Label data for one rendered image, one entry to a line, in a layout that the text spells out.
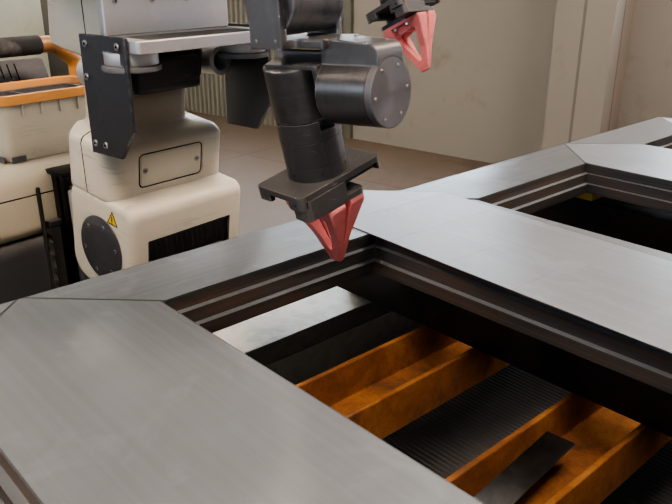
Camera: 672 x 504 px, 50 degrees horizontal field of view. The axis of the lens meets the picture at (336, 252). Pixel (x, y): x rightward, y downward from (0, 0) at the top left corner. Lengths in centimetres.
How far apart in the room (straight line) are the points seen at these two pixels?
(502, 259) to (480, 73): 380
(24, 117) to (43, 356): 82
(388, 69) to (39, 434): 36
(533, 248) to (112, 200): 62
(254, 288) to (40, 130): 76
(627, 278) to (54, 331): 51
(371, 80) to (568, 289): 27
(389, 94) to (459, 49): 399
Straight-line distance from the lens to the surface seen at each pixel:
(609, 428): 83
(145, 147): 112
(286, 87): 63
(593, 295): 69
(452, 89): 463
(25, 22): 729
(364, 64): 59
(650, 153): 125
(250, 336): 96
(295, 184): 67
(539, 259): 76
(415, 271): 77
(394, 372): 87
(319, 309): 102
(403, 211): 87
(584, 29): 397
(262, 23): 63
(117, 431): 50
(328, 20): 65
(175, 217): 114
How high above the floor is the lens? 113
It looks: 22 degrees down
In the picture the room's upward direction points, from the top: straight up
